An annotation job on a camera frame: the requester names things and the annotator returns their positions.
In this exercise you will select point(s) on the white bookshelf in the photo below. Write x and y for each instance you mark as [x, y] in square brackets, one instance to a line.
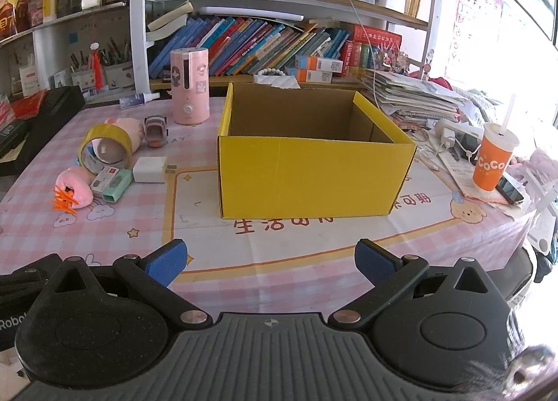
[137, 35]

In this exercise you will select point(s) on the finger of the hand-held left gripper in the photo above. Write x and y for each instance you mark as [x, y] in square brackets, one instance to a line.
[35, 272]

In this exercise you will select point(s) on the white power adapter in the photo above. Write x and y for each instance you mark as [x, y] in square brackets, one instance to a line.
[449, 133]

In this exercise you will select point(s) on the row of colourful books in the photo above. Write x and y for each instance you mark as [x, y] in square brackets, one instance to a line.
[244, 45]

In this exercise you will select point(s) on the colourful figure ornament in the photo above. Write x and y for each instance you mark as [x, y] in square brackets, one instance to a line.
[392, 59]

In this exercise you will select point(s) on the small pen cup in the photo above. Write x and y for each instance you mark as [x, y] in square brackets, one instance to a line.
[83, 76]

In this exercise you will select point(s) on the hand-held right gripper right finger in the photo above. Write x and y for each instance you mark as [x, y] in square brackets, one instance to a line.
[372, 259]

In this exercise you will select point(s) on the orange claw hair clip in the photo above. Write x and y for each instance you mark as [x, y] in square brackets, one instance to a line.
[65, 201]

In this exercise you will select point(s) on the small white red box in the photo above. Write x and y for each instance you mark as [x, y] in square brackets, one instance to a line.
[104, 176]

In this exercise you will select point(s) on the white jar yellow label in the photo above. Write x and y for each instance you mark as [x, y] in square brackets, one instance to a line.
[49, 3]

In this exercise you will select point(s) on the stack of papers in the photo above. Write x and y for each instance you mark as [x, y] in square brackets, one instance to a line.
[405, 96]

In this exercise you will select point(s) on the white charger plug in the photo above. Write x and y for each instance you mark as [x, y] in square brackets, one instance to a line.
[148, 170]

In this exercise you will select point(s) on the pink plush paw toy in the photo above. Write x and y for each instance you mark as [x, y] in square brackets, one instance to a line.
[128, 126]
[78, 178]

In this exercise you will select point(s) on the white ribbed box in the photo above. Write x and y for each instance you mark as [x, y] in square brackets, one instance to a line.
[283, 82]

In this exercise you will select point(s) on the cream book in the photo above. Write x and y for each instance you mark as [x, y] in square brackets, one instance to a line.
[168, 17]

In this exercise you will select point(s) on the pink checkered tablecloth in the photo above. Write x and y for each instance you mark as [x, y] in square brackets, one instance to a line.
[130, 218]

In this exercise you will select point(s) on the white stand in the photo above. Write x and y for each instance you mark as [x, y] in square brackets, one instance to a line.
[542, 209]

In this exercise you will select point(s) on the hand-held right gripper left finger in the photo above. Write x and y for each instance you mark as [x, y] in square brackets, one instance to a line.
[168, 261]

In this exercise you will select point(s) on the red tassel ornament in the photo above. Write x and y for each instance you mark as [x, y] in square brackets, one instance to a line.
[96, 65]

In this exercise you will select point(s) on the pink cylindrical humidifier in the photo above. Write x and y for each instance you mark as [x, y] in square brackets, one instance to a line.
[189, 96]

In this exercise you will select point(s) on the white paper tube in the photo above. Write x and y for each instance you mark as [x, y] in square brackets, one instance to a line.
[248, 15]

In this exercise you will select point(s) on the small grey pink gadget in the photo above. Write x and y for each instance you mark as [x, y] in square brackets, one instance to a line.
[154, 133]

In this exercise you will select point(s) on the yellow tape roll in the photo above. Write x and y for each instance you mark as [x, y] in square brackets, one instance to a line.
[109, 135]

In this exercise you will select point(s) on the red book set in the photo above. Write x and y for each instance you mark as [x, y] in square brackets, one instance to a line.
[375, 37]

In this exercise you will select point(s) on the large pen cup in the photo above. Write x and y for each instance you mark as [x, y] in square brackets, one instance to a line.
[117, 72]

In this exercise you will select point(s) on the small spray bottle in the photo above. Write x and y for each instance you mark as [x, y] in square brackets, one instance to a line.
[137, 100]

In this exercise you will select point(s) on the open printed booklet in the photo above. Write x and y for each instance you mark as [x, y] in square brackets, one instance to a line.
[457, 170]

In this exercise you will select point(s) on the white curved shelf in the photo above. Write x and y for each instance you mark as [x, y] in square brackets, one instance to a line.
[87, 13]

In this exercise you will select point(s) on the pink fluffy blanket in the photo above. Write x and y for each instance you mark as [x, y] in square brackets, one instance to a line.
[540, 161]

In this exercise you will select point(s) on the mint green correction tape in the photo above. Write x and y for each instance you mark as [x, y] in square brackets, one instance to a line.
[117, 187]

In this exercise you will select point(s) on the grey furry cuff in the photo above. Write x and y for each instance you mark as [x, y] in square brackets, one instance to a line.
[523, 366]

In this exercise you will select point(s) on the alphabet wall poster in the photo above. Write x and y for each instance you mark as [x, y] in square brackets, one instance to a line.
[475, 13]

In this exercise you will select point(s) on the black smartphone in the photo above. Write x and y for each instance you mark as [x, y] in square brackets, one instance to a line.
[508, 191]

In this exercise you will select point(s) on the white red label card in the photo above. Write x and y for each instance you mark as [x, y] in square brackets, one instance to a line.
[29, 78]

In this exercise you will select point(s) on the red fortune figure carton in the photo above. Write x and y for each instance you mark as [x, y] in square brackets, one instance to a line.
[11, 8]

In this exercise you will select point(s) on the orange drink cup with straw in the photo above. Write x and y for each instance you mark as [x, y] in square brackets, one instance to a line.
[490, 165]

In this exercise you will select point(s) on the stack of red packets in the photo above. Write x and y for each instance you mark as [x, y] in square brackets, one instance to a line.
[24, 107]

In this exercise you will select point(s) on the orange white small box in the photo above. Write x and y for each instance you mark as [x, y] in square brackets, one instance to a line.
[318, 63]
[314, 76]

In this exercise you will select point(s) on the yellow cardboard box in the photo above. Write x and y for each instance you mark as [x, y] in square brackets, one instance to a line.
[305, 174]

